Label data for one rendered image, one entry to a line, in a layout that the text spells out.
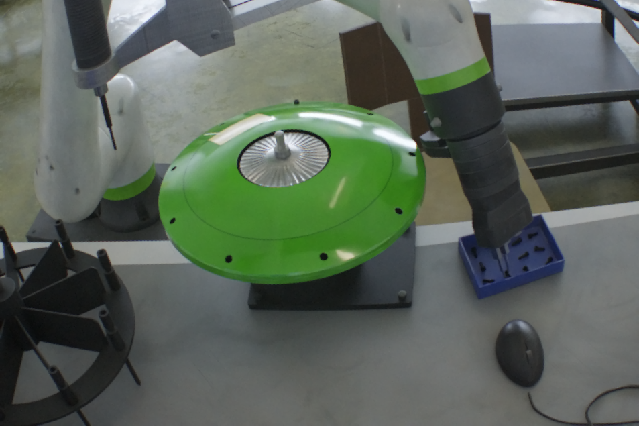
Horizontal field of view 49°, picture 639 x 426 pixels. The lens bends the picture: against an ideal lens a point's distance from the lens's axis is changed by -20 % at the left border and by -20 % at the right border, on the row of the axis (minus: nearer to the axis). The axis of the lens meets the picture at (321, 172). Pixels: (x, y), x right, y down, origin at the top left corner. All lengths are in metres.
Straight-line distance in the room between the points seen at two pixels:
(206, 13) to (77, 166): 0.49
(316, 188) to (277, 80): 2.32
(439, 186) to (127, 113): 0.67
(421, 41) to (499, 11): 2.82
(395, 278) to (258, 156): 0.22
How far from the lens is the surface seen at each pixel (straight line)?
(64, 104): 1.06
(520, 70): 2.67
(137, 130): 1.30
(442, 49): 0.88
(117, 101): 1.26
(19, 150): 3.35
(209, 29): 0.70
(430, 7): 0.87
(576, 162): 2.48
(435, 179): 1.66
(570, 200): 2.58
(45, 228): 1.47
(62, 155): 1.12
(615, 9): 0.82
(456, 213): 1.58
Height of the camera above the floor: 1.66
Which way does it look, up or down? 37 degrees down
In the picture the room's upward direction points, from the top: 8 degrees counter-clockwise
